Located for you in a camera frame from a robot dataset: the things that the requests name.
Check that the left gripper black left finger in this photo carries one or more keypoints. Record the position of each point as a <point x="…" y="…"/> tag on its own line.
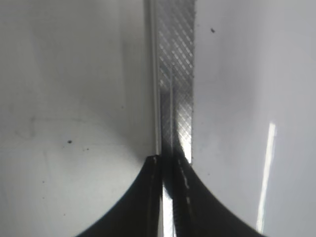
<point x="136" y="214"/>

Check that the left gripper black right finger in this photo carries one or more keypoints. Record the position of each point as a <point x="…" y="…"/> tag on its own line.
<point x="196" y="211"/>

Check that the white magnetic whiteboard grey frame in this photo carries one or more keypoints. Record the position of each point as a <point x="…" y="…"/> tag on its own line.
<point x="235" y="90"/>

